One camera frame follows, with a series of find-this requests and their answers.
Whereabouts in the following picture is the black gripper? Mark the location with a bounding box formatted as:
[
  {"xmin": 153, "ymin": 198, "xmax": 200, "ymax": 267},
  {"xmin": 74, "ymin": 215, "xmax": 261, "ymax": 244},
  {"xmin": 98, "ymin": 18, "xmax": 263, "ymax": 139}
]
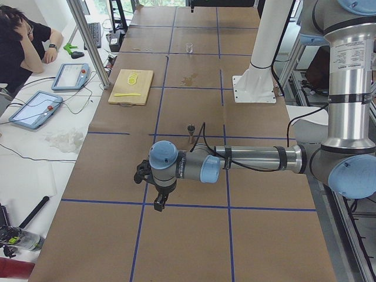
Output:
[{"xmin": 153, "ymin": 184, "xmax": 176, "ymax": 212}]

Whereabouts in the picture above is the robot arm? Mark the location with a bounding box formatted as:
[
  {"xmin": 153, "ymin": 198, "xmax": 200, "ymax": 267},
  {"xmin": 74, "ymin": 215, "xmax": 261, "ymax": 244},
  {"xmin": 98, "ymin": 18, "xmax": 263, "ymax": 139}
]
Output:
[{"xmin": 134, "ymin": 1, "xmax": 375, "ymax": 211}]

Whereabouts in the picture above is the crumpled white tissue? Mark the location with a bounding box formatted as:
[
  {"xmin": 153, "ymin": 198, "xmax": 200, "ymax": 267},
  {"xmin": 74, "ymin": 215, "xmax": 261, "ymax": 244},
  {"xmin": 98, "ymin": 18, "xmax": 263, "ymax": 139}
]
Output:
[{"xmin": 45, "ymin": 127, "xmax": 84, "ymax": 153}]

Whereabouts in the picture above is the yellow plastic knife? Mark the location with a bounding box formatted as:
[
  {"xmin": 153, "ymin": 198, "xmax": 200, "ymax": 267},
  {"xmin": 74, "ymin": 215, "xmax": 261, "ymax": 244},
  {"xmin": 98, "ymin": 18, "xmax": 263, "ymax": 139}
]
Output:
[{"xmin": 114, "ymin": 92, "xmax": 142, "ymax": 97}]

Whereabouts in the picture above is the lemon slice nearest knife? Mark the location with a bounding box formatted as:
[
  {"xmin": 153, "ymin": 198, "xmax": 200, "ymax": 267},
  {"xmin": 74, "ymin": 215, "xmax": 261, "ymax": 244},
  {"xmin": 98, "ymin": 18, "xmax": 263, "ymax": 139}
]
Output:
[{"xmin": 127, "ymin": 77, "xmax": 137, "ymax": 85}]

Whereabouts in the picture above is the wooden cutting board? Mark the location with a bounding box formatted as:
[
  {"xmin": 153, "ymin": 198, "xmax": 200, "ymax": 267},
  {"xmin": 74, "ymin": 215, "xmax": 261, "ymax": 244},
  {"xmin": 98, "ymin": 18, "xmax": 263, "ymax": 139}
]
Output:
[{"xmin": 108, "ymin": 69, "xmax": 154, "ymax": 106}]

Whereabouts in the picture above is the black marker pen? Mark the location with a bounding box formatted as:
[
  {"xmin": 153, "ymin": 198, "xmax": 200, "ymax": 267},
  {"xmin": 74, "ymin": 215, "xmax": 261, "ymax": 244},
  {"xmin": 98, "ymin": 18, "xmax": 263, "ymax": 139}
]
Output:
[{"xmin": 19, "ymin": 196, "xmax": 50, "ymax": 229}]

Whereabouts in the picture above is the far blue teach pendant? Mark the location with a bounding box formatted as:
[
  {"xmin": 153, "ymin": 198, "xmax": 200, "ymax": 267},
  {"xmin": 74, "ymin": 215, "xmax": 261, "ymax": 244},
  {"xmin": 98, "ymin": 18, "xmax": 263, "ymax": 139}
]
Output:
[{"xmin": 51, "ymin": 63, "xmax": 90, "ymax": 92}]

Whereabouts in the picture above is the blue teach pendant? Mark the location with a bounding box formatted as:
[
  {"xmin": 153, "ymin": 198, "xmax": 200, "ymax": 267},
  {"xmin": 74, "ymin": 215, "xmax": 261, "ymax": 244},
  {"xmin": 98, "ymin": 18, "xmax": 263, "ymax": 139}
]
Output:
[
  {"xmin": 9, "ymin": 91, "xmax": 63, "ymax": 129},
  {"xmin": 51, "ymin": 63, "xmax": 90, "ymax": 92}
]

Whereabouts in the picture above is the clear plastic bottle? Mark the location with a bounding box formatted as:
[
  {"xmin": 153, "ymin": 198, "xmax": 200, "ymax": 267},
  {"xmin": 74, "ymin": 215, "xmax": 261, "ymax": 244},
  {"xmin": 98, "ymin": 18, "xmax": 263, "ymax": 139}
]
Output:
[{"xmin": 1, "ymin": 226, "xmax": 45, "ymax": 251}]

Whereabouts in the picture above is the near blue teach pendant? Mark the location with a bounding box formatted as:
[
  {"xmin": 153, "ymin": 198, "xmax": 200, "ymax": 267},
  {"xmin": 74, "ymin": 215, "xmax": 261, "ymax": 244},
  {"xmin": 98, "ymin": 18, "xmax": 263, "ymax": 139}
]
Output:
[{"xmin": 9, "ymin": 91, "xmax": 63, "ymax": 129}]

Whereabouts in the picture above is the black box on desk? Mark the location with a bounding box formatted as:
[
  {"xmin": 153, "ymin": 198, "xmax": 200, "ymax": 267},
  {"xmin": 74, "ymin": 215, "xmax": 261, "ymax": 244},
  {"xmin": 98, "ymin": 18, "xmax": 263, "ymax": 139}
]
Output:
[{"xmin": 109, "ymin": 31, "xmax": 125, "ymax": 52}]

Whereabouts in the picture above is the black computer mouse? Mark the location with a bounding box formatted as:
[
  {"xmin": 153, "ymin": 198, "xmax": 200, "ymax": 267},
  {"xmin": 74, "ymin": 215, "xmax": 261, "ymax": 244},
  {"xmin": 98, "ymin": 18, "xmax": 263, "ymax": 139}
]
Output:
[{"xmin": 70, "ymin": 51, "xmax": 85, "ymax": 59}]

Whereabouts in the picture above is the white plastic chair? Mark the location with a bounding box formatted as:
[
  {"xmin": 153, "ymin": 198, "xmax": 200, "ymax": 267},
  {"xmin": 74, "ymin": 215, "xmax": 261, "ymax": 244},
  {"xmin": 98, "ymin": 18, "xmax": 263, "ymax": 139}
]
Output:
[{"xmin": 286, "ymin": 105, "xmax": 328, "ymax": 126}]

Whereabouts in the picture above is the green plastic toy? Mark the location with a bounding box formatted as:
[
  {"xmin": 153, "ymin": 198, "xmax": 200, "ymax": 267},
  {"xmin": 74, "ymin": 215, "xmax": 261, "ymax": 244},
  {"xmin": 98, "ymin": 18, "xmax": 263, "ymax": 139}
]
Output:
[{"xmin": 63, "ymin": 43, "xmax": 78, "ymax": 55}]

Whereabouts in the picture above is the black keyboard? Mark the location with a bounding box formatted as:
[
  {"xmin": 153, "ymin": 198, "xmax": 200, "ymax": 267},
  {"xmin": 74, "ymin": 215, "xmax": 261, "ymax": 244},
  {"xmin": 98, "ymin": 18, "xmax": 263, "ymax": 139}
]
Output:
[{"xmin": 87, "ymin": 22, "xmax": 102, "ymax": 48}]

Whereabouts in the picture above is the seated person in black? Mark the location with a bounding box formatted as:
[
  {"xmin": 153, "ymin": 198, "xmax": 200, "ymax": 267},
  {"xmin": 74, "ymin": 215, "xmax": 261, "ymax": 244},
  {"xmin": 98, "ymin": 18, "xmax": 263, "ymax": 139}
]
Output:
[{"xmin": 1, "ymin": 5, "xmax": 63, "ymax": 98}]

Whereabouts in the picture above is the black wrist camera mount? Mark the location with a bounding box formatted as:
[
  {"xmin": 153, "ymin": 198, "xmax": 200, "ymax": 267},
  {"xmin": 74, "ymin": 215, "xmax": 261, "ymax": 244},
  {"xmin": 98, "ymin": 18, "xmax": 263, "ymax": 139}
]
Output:
[{"xmin": 133, "ymin": 160, "xmax": 154, "ymax": 184}]

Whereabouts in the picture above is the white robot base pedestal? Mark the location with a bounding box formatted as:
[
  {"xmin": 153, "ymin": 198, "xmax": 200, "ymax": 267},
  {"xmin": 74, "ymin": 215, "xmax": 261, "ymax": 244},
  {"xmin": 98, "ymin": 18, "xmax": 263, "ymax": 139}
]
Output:
[{"xmin": 233, "ymin": 0, "xmax": 295, "ymax": 103}]

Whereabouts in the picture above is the aluminium frame post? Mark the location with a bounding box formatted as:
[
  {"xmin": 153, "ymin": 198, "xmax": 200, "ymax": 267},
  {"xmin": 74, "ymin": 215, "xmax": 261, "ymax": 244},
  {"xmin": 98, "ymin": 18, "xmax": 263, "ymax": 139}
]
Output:
[{"xmin": 67, "ymin": 0, "xmax": 110, "ymax": 89}]

